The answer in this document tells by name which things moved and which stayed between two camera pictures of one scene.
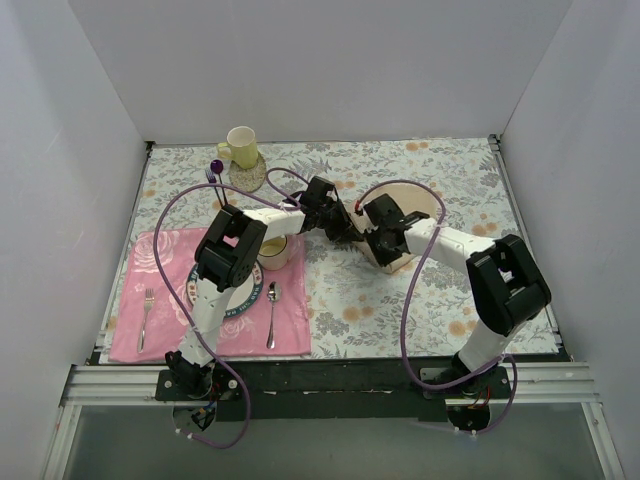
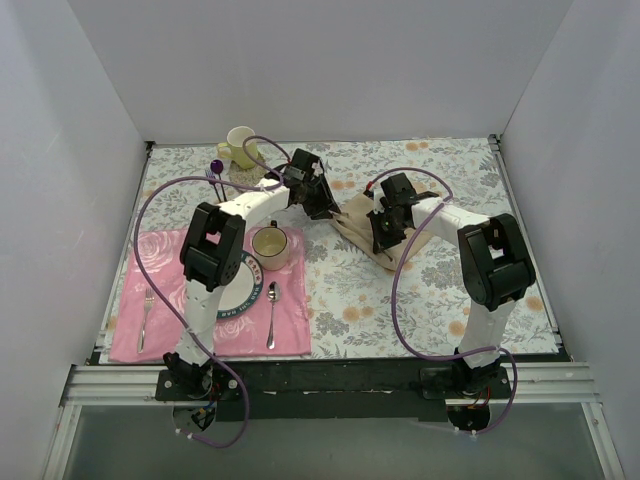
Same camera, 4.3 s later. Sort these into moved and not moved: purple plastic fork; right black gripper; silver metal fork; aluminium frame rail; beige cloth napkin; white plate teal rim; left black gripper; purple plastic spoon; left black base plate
Moved: left black gripper; right black gripper; beige cloth napkin
Not moved: silver metal fork; left black base plate; white plate teal rim; purple plastic spoon; aluminium frame rail; purple plastic fork
